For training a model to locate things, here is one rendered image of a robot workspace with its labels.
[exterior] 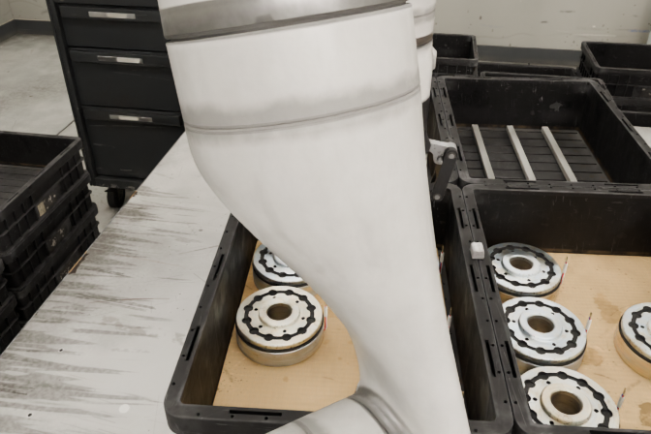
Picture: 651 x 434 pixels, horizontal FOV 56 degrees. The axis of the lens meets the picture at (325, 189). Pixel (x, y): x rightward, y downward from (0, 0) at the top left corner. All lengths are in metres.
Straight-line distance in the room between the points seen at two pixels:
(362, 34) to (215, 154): 0.06
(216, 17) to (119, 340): 0.81
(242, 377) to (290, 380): 0.05
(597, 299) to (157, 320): 0.63
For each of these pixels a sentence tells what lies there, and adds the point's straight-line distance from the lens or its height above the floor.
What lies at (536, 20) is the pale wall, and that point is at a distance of 4.08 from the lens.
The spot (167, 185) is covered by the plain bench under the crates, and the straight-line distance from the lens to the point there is 1.31.
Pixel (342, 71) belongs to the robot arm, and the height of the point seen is 1.29.
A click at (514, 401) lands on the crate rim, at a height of 0.93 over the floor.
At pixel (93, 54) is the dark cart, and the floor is 0.66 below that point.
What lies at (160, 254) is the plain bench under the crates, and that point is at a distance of 1.12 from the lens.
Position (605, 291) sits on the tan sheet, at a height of 0.83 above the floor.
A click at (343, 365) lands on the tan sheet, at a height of 0.83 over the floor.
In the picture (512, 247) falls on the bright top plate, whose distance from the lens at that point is 0.87.
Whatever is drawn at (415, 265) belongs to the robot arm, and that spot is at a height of 1.22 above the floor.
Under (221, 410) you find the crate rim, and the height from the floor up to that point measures 0.93.
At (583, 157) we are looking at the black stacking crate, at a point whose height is 0.83.
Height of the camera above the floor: 1.36
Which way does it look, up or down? 32 degrees down
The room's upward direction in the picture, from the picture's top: straight up
